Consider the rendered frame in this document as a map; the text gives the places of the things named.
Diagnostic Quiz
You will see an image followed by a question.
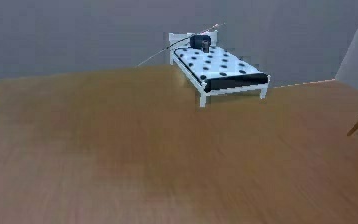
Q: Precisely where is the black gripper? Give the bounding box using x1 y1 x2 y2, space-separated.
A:
136 34 212 68

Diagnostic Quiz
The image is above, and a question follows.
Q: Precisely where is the white bed with dotted cover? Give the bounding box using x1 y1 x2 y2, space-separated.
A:
167 30 271 108

